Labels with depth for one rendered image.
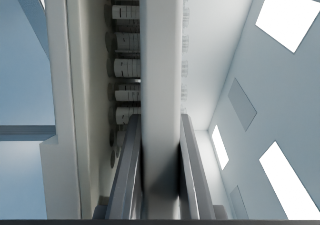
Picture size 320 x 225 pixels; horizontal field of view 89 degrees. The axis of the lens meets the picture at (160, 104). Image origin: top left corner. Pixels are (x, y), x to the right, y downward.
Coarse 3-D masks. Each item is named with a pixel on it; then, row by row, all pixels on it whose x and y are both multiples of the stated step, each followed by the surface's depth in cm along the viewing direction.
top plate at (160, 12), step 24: (144, 0) 7; (168, 0) 7; (144, 24) 7; (168, 24) 7; (144, 48) 7; (168, 48) 7; (144, 72) 8; (168, 72) 8; (144, 96) 8; (168, 96) 8; (144, 120) 8; (168, 120) 8; (144, 144) 8; (168, 144) 8; (144, 168) 8; (168, 168) 8; (144, 192) 9; (168, 192) 8; (144, 216) 9; (168, 216) 9
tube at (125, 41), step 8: (120, 32) 11; (112, 40) 11; (120, 40) 11; (128, 40) 11; (136, 40) 11; (184, 40) 11; (112, 48) 11; (120, 48) 11; (128, 48) 11; (136, 48) 11; (184, 48) 11
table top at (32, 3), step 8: (24, 0) 25; (32, 0) 25; (40, 0) 25; (24, 8) 25; (32, 8) 25; (40, 8) 25; (32, 16) 26; (40, 16) 26; (32, 24) 27; (40, 24) 27; (40, 32) 28; (40, 40) 29; (48, 48) 30; (48, 56) 31
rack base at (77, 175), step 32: (64, 0) 7; (96, 0) 9; (64, 32) 7; (96, 32) 9; (64, 64) 7; (96, 64) 9; (64, 96) 8; (96, 96) 9; (64, 128) 8; (96, 128) 9; (64, 160) 8; (96, 160) 9; (64, 192) 8; (96, 192) 9
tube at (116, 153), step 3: (111, 153) 12; (114, 153) 12; (117, 153) 12; (111, 156) 12; (114, 156) 12; (117, 156) 12; (111, 159) 12; (114, 159) 12; (117, 159) 12; (111, 162) 12; (114, 162) 12; (117, 162) 12; (111, 165) 12; (114, 165) 12
